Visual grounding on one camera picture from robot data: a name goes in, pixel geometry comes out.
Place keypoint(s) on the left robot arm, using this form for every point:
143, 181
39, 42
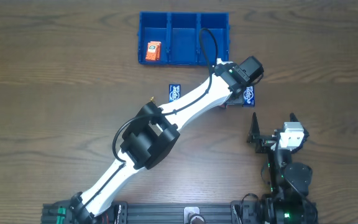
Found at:
197, 102

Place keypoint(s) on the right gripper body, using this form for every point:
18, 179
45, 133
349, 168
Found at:
264, 144

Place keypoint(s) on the blue candy pack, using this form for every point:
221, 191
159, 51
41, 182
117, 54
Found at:
174, 91
249, 96

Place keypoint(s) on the mounting rail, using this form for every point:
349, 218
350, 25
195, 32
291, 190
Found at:
160, 213

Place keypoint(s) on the blue tray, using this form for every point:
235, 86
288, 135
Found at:
183, 46

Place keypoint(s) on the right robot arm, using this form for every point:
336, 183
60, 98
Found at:
297, 177

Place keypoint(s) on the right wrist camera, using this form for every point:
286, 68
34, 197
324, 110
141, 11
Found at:
292, 135

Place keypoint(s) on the gold candy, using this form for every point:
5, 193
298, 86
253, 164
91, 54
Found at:
151, 99

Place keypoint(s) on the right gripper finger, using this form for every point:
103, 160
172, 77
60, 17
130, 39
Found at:
254, 132
294, 119

